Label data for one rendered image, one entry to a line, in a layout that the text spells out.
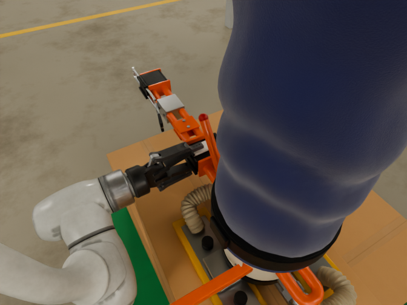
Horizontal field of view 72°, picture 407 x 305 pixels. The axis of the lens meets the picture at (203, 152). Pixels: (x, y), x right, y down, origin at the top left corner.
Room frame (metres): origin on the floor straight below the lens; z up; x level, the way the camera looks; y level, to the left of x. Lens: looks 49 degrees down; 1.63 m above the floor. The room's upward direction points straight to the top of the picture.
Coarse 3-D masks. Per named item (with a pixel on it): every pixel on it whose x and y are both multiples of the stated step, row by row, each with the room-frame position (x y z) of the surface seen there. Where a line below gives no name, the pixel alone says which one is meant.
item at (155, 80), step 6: (150, 72) 0.82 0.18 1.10; (156, 72) 0.82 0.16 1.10; (144, 78) 0.79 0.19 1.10; (150, 78) 0.79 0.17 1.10; (156, 78) 0.79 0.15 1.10; (162, 78) 0.79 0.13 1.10; (150, 84) 0.75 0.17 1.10; (156, 84) 0.75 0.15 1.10; (162, 84) 0.76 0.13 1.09; (168, 84) 0.77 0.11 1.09; (150, 90) 0.74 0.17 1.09; (156, 90) 0.75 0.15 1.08; (150, 96) 0.74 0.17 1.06
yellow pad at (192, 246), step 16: (176, 224) 0.34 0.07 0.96; (208, 224) 0.34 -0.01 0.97; (192, 240) 0.29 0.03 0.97; (208, 240) 0.28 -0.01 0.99; (192, 256) 0.26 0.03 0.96; (208, 272) 0.22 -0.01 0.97; (240, 288) 0.18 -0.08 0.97; (256, 288) 0.19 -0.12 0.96; (224, 304) 0.15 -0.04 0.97; (240, 304) 0.15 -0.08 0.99; (256, 304) 0.15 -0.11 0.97
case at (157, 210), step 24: (168, 192) 0.45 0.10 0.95; (144, 216) 0.37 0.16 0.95; (168, 216) 0.37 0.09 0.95; (168, 240) 0.30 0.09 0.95; (168, 264) 0.24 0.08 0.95; (192, 264) 0.24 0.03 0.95; (336, 264) 0.24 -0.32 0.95; (168, 288) 0.23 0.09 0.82; (192, 288) 0.19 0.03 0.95; (264, 288) 0.19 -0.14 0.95; (360, 288) 0.19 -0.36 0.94
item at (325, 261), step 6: (324, 258) 0.25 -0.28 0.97; (312, 264) 0.24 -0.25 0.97; (318, 264) 0.24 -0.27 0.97; (324, 264) 0.24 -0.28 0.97; (330, 264) 0.24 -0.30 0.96; (312, 270) 0.22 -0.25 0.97; (294, 276) 0.21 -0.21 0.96; (300, 276) 0.21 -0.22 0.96; (300, 282) 0.20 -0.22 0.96; (306, 288) 0.19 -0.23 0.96; (324, 288) 0.18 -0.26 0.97; (330, 288) 0.19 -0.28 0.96; (324, 294) 0.17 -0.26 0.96; (330, 294) 0.17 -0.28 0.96
